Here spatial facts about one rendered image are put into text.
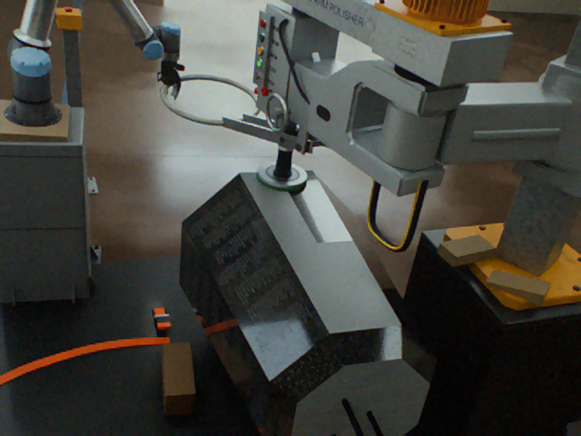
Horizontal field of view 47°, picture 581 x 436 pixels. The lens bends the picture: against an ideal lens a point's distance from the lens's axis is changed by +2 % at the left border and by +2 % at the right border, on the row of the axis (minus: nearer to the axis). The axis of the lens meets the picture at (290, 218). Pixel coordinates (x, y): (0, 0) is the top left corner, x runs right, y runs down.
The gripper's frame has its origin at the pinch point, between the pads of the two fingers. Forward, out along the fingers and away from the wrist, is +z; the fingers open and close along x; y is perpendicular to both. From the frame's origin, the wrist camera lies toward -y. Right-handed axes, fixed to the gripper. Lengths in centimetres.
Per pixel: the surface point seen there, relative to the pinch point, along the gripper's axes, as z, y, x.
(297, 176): -3, 32, 86
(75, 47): 3, -16, -72
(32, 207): 31, 80, -16
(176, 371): 66, 97, 72
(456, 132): -61, 63, 147
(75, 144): 0, 66, -3
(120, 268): 85, 42, 1
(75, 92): 28, -14, -72
